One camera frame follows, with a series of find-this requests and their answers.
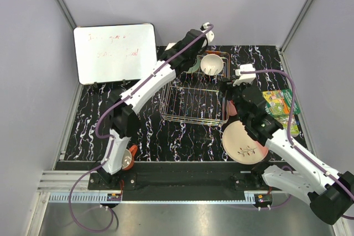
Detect green ceramic bowl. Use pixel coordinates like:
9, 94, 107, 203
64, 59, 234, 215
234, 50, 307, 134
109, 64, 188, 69
186, 56, 201, 74

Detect small white bowl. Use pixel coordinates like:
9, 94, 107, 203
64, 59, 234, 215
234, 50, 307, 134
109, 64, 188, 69
200, 54, 223, 76

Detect large white plate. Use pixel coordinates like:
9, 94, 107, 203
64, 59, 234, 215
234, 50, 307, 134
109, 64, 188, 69
165, 43, 176, 51

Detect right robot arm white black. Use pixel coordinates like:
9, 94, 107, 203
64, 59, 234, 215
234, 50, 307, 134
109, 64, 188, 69
218, 78, 353, 225

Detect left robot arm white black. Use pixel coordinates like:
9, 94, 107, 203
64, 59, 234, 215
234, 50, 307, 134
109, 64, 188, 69
95, 23, 214, 190

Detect pink plastic cup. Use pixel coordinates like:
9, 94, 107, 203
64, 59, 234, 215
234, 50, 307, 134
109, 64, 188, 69
228, 101, 237, 117

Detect green children's book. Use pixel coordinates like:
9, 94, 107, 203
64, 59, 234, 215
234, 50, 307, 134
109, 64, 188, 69
262, 89, 300, 137

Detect pink cream floral plate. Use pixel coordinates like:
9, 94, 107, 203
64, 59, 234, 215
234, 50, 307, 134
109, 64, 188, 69
222, 121, 269, 165

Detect orange mug white inside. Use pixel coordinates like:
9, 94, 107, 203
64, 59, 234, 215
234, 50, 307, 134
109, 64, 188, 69
122, 145, 138, 171

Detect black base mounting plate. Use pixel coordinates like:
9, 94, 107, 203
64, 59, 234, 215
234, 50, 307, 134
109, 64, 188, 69
88, 161, 269, 202

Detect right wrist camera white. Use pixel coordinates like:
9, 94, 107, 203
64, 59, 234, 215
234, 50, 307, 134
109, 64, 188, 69
233, 64, 256, 87

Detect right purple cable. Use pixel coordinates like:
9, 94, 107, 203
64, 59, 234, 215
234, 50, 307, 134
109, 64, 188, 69
229, 69, 354, 220

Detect purple cable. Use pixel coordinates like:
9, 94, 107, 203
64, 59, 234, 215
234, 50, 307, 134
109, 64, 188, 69
67, 23, 215, 233
229, 69, 354, 220

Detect wire dish rack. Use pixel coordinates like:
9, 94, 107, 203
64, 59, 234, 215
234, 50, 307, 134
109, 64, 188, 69
159, 51, 230, 126

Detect white whiteboard black frame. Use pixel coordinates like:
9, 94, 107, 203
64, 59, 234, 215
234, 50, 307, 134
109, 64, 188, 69
73, 23, 157, 85

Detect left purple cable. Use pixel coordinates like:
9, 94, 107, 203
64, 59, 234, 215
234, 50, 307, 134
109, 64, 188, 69
67, 23, 215, 233

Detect grey slotted cable duct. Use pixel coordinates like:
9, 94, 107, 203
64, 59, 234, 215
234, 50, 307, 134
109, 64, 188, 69
49, 191, 256, 204

